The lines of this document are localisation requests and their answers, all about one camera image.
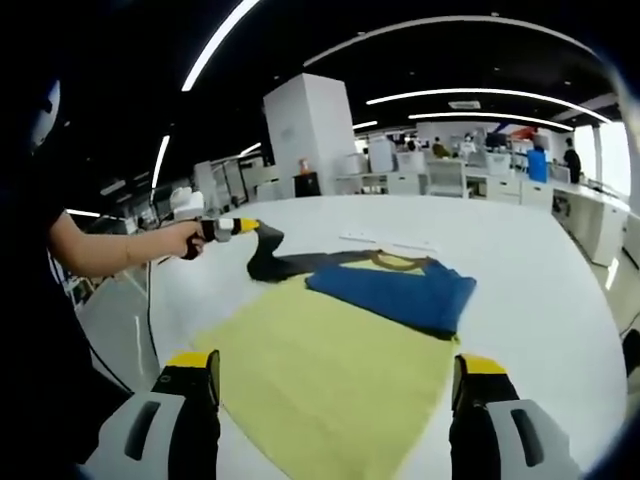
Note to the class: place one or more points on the person's left hand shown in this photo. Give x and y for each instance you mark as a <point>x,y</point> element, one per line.
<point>180,240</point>

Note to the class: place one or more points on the yellow garment with dark sleeves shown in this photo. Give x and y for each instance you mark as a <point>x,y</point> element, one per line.
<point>340,360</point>

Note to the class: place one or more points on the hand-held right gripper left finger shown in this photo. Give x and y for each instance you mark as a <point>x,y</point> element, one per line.
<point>150,430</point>

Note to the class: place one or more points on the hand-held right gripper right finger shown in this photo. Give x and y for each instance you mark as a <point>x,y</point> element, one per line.
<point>505,435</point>

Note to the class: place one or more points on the white counter desk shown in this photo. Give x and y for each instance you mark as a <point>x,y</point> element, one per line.
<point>590,210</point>

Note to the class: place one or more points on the person's black shirt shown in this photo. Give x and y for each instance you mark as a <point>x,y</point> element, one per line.
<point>30,300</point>

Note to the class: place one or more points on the blue barrel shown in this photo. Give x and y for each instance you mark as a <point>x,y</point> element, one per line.
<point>537,165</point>

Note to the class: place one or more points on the curved ceiling light strip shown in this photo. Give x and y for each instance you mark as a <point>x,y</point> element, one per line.
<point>480,115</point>
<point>480,91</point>

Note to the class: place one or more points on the straight ceiling light strip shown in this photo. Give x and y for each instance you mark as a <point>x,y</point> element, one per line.
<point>215,42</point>

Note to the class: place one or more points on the white square pillar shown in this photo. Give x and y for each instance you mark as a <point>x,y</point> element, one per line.
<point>310,135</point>

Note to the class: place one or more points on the small black cabinet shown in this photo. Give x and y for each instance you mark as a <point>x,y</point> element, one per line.
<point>305,182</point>

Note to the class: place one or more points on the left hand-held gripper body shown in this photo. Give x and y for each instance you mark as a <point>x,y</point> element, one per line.
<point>187,205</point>

